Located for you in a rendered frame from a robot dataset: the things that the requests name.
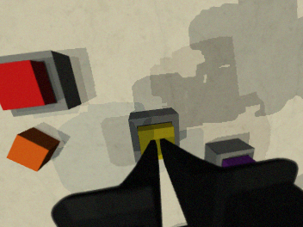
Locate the orange block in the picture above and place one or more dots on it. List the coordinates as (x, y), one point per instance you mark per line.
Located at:
(33, 148)

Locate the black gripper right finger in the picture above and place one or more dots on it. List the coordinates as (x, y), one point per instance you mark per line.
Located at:
(202, 187)

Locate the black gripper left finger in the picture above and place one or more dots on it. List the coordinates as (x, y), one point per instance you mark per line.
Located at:
(136, 201)

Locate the yellow button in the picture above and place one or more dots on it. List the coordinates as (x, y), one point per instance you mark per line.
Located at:
(153, 125)

